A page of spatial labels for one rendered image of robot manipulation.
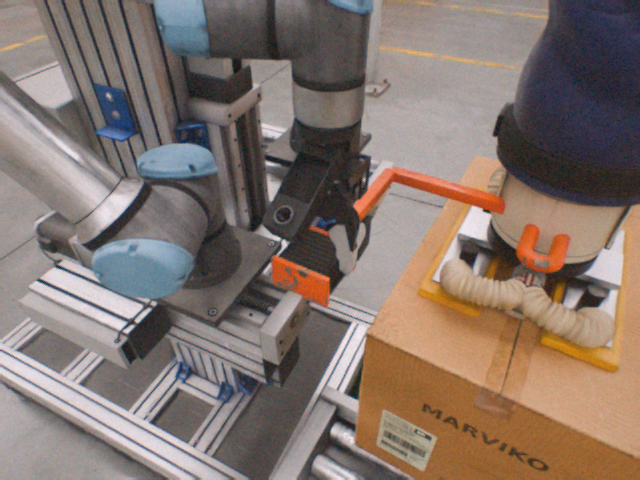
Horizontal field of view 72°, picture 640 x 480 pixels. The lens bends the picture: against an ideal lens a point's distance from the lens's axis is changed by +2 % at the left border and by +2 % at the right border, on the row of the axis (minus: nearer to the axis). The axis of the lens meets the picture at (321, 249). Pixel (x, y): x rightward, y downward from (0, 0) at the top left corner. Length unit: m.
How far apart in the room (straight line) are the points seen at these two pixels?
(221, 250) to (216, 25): 0.44
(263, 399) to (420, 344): 1.00
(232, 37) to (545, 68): 0.37
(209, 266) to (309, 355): 0.96
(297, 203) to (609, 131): 0.36
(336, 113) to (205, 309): 0.44
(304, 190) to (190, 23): 0.18
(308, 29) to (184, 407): 1.40
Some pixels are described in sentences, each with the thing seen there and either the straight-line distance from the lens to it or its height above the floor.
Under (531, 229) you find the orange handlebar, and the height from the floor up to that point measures 1.21.
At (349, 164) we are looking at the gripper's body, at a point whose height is 1.34.
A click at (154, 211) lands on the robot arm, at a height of 1.27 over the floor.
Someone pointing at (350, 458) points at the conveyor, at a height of 0.49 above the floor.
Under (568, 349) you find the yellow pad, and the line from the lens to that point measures 0.73.
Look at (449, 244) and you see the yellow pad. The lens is 0.82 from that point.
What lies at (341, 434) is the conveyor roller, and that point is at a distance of 1.17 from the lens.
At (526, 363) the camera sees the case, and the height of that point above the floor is 1.07.
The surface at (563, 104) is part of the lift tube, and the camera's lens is 0.61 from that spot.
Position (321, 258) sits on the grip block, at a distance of 0.56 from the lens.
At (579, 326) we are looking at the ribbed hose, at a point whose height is 1.16.
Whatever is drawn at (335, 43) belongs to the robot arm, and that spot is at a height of 1.49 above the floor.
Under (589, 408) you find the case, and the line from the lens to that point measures 0.71.
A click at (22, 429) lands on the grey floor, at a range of 2.11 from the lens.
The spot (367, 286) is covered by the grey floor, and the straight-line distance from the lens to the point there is 2.20.
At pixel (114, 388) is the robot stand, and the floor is 0.21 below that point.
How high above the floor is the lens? 1.62
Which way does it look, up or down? 43 degrees down
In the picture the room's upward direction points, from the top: straight up
